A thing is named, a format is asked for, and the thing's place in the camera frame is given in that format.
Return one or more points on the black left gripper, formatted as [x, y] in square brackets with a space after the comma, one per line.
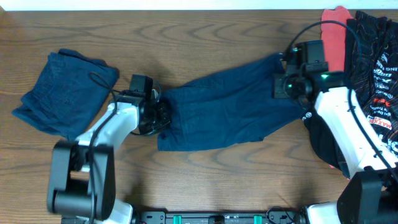
[161, 115]

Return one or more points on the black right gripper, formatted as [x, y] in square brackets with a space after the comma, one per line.
[278, 91]

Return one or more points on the dark navy shorts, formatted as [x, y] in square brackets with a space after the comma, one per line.
[229, 107]

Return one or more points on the navy blue garment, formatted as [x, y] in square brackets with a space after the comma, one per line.
[68, 94]

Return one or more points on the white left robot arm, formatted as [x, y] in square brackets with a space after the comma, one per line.
[82, 183]

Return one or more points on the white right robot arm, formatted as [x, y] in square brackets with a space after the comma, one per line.
[371, 195]

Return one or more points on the red orange cloth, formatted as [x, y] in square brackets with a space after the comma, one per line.
[333, 37]

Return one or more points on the black printed garment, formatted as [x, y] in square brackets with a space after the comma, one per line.
[371, 62]

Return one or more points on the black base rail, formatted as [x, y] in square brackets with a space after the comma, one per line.
[217, 217]

